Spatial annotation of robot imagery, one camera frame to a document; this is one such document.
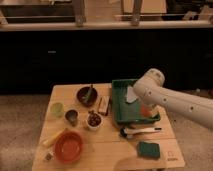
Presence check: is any green plastic tray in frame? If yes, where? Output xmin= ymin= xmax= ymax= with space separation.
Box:
xmin=112 ymin=79 xmax=161 ymax=124

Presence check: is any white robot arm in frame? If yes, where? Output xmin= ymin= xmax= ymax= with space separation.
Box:
xmin=133 ymin=68 xmax=213 ymax=130

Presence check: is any green sponge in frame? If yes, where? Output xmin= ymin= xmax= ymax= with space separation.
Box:
xmin=137 ymin=141 xmax=160 ymax=159

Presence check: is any grey folded cloth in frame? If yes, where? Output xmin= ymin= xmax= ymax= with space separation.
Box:
xmin=126 ymin=85 xmax=138 ymax=104

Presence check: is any light green cup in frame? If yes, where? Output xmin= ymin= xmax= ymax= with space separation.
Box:
xmin=50 ymin=102 xmax=64 ymax=118

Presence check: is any yellow banana shaped object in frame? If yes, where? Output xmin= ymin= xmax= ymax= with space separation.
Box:
xmin=42 ymin=130 xmax=65 ymax=148

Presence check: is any white cup with red contents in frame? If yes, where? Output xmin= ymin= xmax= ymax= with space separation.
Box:
xmin=86 ymin=113 xmax=102 ymax=131

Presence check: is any wooden block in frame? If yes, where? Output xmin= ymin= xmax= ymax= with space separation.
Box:
xmin=98 ymin=96 xmax=110 ymax=116

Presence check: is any white handled dish brush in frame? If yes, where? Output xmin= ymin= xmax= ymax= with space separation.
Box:
xmin=120 ymin=127 xmax=161 ymax=139

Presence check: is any small grey object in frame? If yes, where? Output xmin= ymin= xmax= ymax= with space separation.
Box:
xmin=44 ymin=152 xmax=53 ymax=162

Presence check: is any dark brown bowl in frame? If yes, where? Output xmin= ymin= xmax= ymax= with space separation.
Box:
xmin=76 ymin=86 xmax=98 ymax=107

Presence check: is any red bowl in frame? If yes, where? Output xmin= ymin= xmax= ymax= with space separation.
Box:
xmin=53 ymin=131 xmax=83 ymax=164

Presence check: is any dark metal cup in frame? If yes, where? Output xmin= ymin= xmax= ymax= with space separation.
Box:
xmin=65 ymin=110 xmax=78 ymax=126

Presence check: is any green utensil in bowl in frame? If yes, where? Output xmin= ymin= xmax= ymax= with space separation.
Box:
xmin=84 ymin=84 xmax=93 ymax=103

